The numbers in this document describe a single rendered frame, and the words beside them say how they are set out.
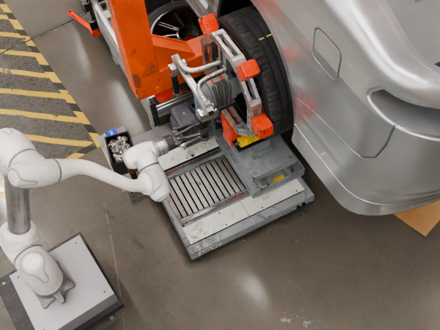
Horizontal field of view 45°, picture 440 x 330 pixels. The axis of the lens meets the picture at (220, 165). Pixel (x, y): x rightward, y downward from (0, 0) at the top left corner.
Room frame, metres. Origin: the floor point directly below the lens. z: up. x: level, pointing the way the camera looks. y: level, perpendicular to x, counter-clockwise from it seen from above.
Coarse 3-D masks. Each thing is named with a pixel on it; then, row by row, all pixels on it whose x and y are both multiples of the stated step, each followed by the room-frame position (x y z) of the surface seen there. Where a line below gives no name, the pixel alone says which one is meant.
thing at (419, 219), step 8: (416, 208) 1.50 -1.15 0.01; (424, 208) 1.50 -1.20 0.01; (432, 208) 1.49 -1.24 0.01; (400, 216) 1.46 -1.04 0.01; (408, 216) 1.45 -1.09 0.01; (416, 216) 1.45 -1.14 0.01; (424, 216) 1.45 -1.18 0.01; (432, 216) 1.44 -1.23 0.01; (408, 224) 1.40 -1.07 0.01; (416, 224) 1.40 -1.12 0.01; (424, 224) 1.39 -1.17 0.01; (432, 224) 1.39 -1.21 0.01; (424, 232) 1.34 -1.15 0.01
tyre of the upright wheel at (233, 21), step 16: (224, 16) 2.05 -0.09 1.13; (240, 16) 2.00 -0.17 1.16; (256, 16) 1.97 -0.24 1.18; (240, 32) 1.88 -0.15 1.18; (256, 32) 1.87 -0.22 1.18; (256, 48) 1.78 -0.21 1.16; (272, 48) 1.79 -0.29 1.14; (272, 64) 1.72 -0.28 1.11; (272, 80) 1.67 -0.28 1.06; (272, 96) 1.62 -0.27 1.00; (288, 96) 1.64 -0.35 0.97; (272, 112) 1.60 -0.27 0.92; (288, 112) 1.62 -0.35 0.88; (288, 128) 1.65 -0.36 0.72
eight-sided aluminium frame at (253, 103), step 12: (204, 36) 2.09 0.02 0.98; (216, 36) 1.93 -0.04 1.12; (228, 36) 1.92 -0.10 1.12; (204, 48) 2.07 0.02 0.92; (228, 48) 1.84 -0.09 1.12; (204, 60) 2.08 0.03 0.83; (240, 60) 1.76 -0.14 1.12; (204, 72) 2.09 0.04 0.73; (240, 84) 1.69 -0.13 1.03; (252, 84) 1.68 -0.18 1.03; (252, 96) 1.66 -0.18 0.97; (252, 108) 1.61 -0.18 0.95; (228, 120) 1.84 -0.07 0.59; (240, 120) 1.81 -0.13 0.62; (240, 132) 1.71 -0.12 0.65; (252, 132) 1.61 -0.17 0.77
